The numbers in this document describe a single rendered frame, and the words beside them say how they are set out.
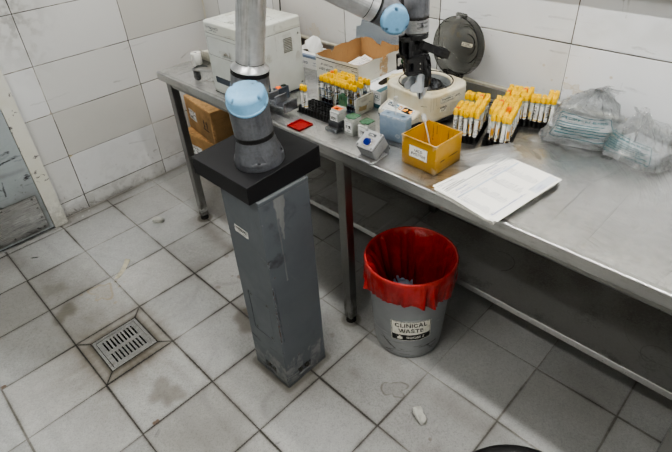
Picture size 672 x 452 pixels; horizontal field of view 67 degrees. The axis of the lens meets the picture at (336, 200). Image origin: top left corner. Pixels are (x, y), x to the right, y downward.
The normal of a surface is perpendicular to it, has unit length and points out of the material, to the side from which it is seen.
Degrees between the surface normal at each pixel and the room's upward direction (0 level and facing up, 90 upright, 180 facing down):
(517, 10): 90
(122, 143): 90
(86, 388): 0
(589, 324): 0
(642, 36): 90
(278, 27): 89
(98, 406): 0
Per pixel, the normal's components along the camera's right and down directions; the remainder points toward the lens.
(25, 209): 0.71, 0.37
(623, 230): -0.05, -0.82
